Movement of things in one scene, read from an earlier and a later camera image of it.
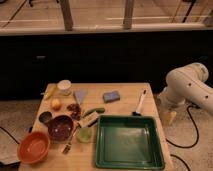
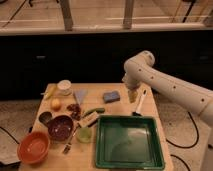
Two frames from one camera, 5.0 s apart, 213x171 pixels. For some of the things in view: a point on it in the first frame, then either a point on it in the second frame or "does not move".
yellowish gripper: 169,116 → 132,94
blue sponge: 111,96 does not move
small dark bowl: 45,116 does not move
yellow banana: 48,92 does not move
